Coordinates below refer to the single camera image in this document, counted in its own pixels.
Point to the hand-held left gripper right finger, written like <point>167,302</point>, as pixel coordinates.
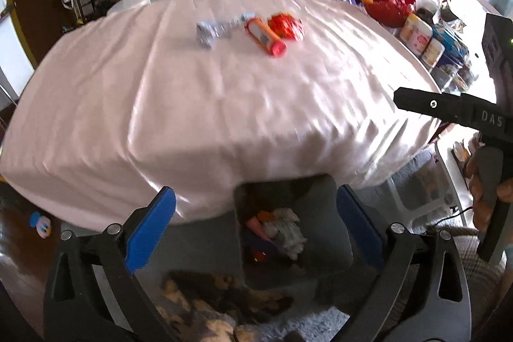
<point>360,226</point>

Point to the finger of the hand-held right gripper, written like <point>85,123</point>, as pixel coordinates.
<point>429,103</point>

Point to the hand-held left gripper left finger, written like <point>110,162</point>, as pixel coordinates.
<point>152,230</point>

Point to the grey trash bin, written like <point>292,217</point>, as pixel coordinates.
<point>320,221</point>

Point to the clear plastic bag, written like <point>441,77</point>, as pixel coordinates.
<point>286,232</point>

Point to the red wrapper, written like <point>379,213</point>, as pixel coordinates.
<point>286,27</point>

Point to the orange tube canister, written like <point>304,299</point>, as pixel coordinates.
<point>266,37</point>

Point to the grey foil wrapper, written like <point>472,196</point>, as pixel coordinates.
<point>208,33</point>

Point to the blue-grey twisted wrapper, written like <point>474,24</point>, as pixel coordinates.
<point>238,20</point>

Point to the person's right hand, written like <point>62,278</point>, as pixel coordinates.
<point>477,181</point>

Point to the grey rug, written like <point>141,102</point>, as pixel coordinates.
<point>200,246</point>

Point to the blue tin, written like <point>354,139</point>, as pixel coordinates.
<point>453,49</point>

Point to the white plastic rack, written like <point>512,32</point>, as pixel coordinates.
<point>433,185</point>

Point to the brown fluffy cloth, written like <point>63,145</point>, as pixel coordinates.
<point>224,298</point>

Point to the red plastic basket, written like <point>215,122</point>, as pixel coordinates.
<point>390,7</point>

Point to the duck plush toy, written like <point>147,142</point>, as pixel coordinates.
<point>41,225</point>

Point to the grey woven cushion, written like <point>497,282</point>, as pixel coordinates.
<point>481,286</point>

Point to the white round stool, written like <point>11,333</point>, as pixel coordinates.
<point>128,3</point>

